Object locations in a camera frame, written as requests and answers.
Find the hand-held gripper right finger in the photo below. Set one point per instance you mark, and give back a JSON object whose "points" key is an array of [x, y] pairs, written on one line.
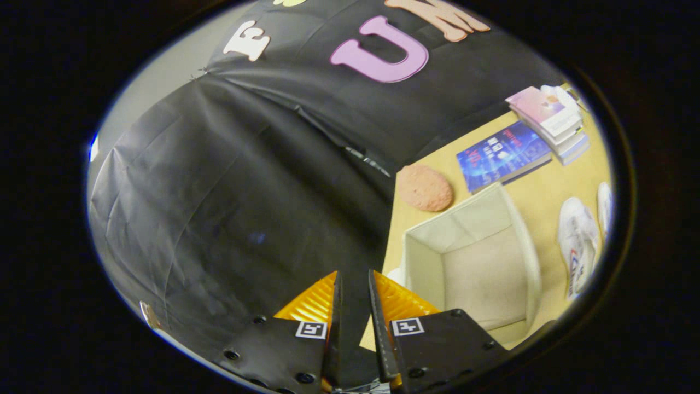
{"points": [[377, 328]]}

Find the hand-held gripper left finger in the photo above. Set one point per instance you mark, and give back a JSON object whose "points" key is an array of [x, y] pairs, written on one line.
{"points": [[336, 328]]}

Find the cream fabric storage box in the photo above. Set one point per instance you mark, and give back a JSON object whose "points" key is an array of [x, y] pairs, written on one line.
{"points": [[481, 273]]}

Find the white shoe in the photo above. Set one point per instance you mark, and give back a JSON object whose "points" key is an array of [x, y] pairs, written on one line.
{"points": [[577, 241], [605, 208]]}

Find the pink round sponge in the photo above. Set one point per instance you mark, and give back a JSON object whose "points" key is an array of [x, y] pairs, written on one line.
{"points": [[424, 188]]}

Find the black backdrop cloth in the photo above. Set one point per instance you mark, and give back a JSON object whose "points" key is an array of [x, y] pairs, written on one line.
{"points": [[246, 164]]}

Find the blue book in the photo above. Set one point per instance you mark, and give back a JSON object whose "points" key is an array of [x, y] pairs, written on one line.
{"points": [[503, 156]]}

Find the white book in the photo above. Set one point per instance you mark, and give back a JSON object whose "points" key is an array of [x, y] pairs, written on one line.
{"points": [[577, 153], [569, 139]]}

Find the pink cover book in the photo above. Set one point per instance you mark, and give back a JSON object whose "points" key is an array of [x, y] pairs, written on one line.
{"points": [[541, 106]]}

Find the white soft object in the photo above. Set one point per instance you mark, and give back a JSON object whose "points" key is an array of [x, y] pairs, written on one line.
{"points": [[558, 93]]}

